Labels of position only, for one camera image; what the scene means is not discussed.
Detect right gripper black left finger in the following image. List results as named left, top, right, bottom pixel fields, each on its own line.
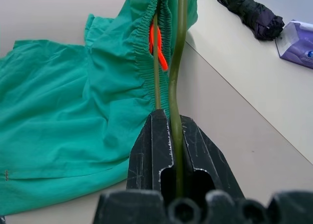
left=126, top=109, right=177, bottom=202

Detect green shorts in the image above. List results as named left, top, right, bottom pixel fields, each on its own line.
left=0, top=0, right=200, bottom=216

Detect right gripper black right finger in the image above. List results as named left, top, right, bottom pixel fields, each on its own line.
left=180, top=115, right=246, bottom=200

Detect black folded umbrella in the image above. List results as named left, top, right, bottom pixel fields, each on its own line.
left=212, top=0, right=286, bottom=41

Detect purple tissue pack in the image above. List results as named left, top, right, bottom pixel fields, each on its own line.
left=274, top=20, right=313, bottom=69

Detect olive green wire hanger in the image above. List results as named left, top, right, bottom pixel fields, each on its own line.
left=152, top=0, right=189, bottom=198

